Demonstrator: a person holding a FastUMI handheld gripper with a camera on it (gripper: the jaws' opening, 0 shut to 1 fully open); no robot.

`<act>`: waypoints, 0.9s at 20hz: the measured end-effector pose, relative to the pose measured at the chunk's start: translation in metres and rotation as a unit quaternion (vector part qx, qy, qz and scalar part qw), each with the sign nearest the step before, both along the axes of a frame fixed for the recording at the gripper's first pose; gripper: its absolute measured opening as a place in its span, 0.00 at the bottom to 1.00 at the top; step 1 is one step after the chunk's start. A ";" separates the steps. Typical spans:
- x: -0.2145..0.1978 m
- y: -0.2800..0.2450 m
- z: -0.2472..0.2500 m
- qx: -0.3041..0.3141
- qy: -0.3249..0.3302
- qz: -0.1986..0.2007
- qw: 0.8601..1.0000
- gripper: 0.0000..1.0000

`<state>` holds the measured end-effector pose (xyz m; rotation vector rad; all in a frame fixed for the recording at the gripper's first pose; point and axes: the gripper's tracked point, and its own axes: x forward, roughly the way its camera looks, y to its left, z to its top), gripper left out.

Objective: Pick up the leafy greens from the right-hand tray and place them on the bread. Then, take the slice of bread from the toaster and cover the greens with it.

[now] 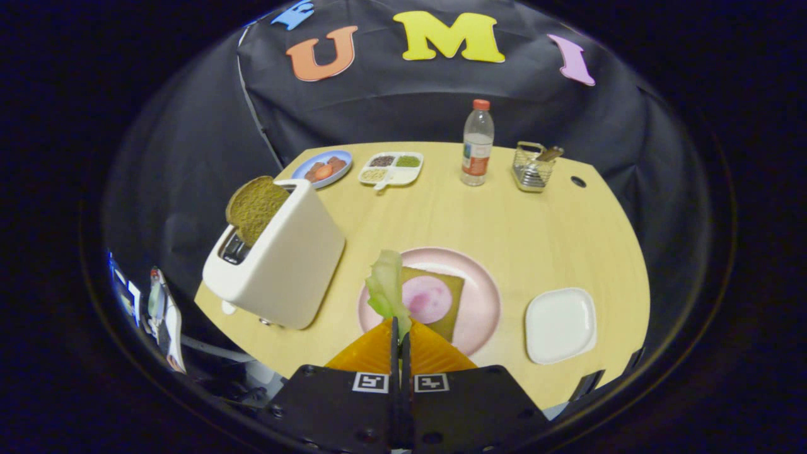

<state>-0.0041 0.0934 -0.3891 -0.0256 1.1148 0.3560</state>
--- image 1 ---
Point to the white plastic device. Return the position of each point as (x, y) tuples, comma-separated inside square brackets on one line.
[(171, 328)]

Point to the blue white printed cards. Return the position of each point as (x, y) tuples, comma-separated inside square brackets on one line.
[(126, 293)]

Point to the round-topped brown bread slice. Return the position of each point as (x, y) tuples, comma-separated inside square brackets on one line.
[(255, 208)]

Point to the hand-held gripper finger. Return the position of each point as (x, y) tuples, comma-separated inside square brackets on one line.
[(394, 359), (406, 359)]

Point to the metal spoon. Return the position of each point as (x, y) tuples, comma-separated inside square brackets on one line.
[(550, 153)]

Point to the pink round plate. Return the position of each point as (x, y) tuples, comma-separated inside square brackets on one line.
[(482, 296)]

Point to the black angular object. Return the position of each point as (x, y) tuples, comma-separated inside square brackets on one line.
[(586, 383)]

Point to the blue round plate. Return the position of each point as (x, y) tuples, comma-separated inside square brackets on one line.
[(302, 165)]

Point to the white sectioned tray with seeds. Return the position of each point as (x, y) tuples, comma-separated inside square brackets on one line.
[(391, 170)]

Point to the square brown bread slice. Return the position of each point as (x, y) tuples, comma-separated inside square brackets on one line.
[(451, 318)]

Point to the brown meat patty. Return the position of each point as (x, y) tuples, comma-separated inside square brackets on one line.
[(311, 171), (338, 163)]

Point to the pink ham slice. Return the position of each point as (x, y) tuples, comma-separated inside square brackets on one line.
[(429, 299)]

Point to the red tomato slice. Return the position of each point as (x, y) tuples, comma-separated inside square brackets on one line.
[(323, 172)]

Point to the white toaster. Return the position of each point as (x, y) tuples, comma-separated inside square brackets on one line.
[(290, 265)]

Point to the clear bottle with orange cap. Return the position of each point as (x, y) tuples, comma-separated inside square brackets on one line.
[(477, 145)]

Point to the white square plate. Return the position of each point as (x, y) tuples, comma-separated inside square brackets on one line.
[(560, 325)]

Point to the green lettuce leaf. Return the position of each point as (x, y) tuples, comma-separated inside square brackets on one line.
[(388, 290)]

